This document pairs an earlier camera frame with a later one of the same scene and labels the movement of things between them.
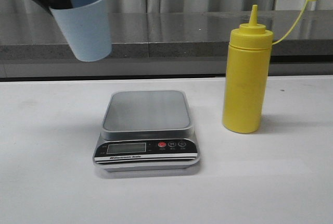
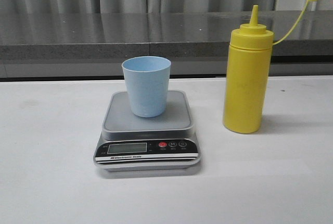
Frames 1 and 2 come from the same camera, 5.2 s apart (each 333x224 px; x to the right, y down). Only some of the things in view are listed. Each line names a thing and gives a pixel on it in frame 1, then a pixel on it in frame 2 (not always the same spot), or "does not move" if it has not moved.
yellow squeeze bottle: x=247 y=73 does not move
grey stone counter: x=153 y=44 does not move
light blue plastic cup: x=86 y=27 → x=147 y=77
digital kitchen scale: x=146 y=131 does not move
